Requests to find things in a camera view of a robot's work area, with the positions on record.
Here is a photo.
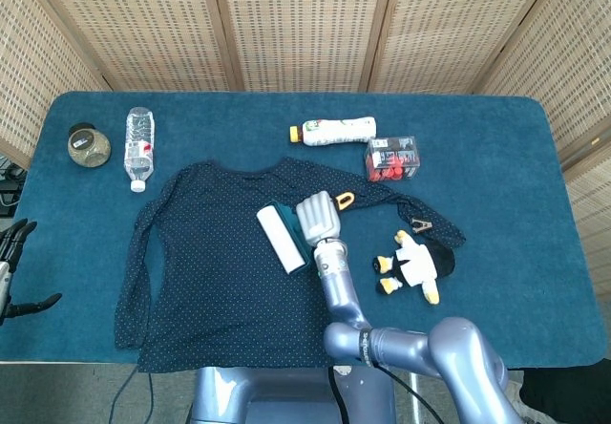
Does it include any clear plastic water bottle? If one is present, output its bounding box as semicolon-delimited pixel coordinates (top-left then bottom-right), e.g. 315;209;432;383
123;106;157;193

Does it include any clear box of red pieces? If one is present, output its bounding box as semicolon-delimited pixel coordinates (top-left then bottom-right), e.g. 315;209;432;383
364;136;423;183

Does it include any teal blue table cloth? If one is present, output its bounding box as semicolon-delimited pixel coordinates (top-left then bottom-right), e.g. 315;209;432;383
0;90;608;371

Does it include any white yellow-capped drink bottle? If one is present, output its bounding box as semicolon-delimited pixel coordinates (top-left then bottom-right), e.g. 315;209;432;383
288;116;378;148

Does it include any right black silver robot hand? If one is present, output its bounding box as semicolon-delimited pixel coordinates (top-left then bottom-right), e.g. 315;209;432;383
294;189;343;247

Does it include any woven bamboo folding screen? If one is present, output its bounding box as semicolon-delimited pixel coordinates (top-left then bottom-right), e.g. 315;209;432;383
0;0;611;296

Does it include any dark blue dotted shirt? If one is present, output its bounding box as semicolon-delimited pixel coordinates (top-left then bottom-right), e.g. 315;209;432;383
113;156;467;374

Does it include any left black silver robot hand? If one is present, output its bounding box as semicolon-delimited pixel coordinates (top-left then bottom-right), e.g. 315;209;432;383
0;218;63;325

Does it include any blue cable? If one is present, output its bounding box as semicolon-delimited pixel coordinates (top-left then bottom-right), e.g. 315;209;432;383
107;365;155;424

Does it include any round glass spice jar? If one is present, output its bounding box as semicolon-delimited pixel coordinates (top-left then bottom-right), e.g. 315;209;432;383
67;122;113;169

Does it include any black cable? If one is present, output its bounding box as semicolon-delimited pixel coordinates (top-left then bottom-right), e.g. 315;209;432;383
327;361;445;424

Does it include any plush penguin toy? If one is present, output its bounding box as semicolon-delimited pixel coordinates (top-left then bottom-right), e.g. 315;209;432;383
372;229;456;307

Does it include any teal white lint roller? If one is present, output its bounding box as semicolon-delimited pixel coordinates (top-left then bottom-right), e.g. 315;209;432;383
255;190;357;276

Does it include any silver blue robot torso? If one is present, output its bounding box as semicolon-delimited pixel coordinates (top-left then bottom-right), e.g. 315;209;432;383
188;365;397;424

